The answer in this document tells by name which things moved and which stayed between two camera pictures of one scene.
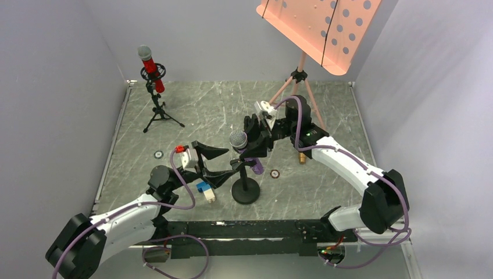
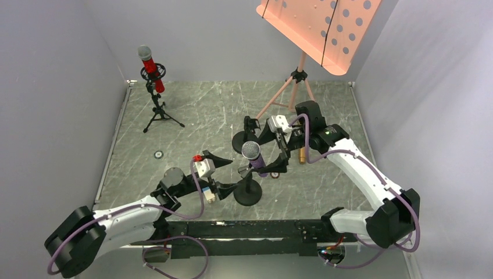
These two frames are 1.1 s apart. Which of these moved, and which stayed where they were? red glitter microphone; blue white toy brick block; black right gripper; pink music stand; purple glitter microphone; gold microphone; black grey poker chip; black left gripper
Moved: black left gripper; black right gripper; purple glitter microphone
Stayed: black grey poker chip; gold microphone; blue white toy brick block; red glitter microphone; pink music stand
